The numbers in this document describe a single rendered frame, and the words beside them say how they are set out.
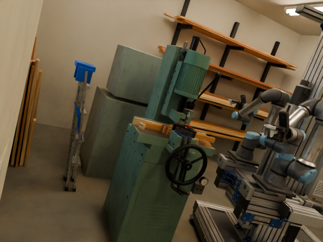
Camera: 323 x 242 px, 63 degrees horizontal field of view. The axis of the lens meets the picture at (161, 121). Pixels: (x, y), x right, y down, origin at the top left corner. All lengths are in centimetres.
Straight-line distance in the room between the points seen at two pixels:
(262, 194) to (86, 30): 312
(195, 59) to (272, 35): 377
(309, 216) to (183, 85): 120
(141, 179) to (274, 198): 92
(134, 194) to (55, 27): 275
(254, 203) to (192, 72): 98
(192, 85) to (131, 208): 95
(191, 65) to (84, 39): 245
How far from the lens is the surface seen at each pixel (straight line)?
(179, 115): 190
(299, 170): 192
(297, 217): 204
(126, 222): 203
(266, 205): 204
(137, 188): 189
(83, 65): 232
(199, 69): 184
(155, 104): 209
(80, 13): 404
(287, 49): 581
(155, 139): 176
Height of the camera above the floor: 136
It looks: 12 degrees down
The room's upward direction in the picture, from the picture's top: 18 degrees clockwise
